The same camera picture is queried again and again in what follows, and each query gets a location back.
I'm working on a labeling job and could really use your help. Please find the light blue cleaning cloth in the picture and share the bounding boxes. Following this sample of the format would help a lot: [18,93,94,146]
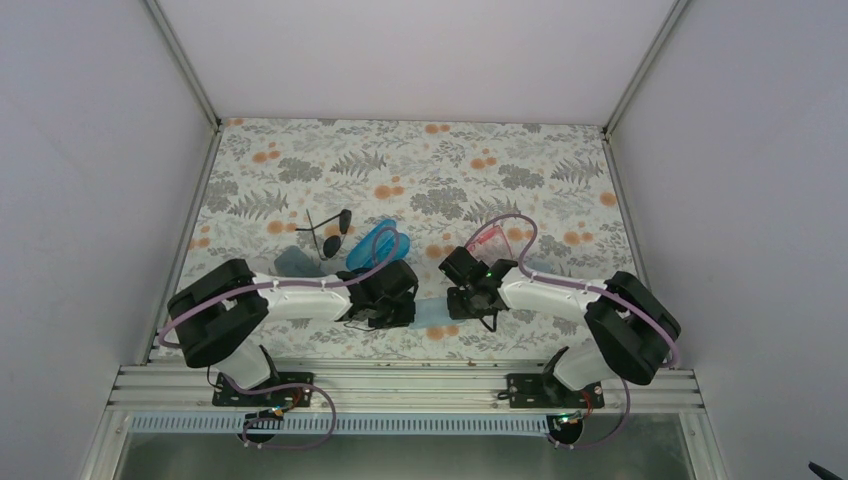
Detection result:
[525,259,558,274]
[408,297,461,329]

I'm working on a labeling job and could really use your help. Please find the pink sunglasses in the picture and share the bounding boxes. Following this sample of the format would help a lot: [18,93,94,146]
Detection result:
[466,225,514,266]

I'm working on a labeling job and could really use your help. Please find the blue translucent glasses case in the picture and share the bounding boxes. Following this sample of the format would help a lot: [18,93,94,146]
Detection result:
[345,219,411,270]

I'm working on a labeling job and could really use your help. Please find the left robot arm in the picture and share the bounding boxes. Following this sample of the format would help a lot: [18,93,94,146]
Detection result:
[158,259,418,405]

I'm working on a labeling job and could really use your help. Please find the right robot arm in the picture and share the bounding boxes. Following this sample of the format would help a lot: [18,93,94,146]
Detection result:
[439,247,681,407]

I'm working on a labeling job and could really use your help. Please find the black sunglasses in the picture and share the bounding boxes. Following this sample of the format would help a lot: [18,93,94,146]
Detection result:
[295,209,352,261]

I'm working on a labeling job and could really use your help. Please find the grey glasses case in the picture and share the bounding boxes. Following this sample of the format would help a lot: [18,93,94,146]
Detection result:
[273,245,326,278]

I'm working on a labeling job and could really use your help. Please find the floral table mat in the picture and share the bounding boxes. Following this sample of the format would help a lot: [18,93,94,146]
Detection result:
[152,117,644,362]

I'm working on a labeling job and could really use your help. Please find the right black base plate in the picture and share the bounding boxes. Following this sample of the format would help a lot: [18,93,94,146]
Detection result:
[496,373,605,409]

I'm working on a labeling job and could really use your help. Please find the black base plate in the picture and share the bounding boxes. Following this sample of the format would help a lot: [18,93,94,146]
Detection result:
[211,372,315,409]
[496,373,605,409]

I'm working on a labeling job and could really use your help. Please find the white slotted cable duct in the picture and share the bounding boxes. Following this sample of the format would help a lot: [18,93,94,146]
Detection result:
[128,412,549,437]

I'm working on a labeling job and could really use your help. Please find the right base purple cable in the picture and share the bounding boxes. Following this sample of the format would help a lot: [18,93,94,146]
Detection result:
[547,377,634,452]

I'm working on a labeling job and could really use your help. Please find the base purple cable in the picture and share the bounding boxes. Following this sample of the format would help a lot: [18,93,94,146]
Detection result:
[241,381,339,452]
[547,377,634,452]

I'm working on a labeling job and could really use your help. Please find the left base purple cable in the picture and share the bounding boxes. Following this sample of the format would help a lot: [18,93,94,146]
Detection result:
[241,381,339,452]

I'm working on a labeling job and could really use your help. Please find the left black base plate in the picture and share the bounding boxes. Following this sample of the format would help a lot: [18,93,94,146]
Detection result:
[211,372,315,409]

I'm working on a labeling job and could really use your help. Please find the aluminium mounting rail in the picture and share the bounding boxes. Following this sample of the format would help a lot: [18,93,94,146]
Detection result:
[109,357,707,415]

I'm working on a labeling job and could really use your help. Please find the right aluminium frame post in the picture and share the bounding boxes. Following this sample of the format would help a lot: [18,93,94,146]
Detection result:
[603,0,691,142]

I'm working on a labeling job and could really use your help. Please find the aluminium frame post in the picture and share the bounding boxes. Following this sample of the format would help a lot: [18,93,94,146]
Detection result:
[603,0,691,142]
[142,0,221,132]

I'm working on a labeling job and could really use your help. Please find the left aluminium frame post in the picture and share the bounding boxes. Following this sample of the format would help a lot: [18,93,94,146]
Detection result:
[142,0,221,132]

